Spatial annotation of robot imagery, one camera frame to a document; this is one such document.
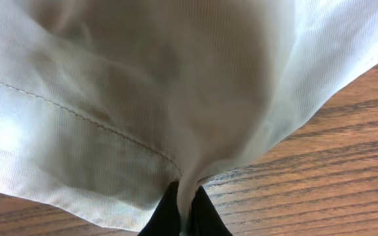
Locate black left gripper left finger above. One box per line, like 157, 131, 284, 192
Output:
138, 182, 180, 236

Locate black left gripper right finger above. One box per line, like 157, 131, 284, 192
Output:
190, 186, 232, 236

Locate beige khaki shorts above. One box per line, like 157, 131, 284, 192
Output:
0, 0, 378, 231

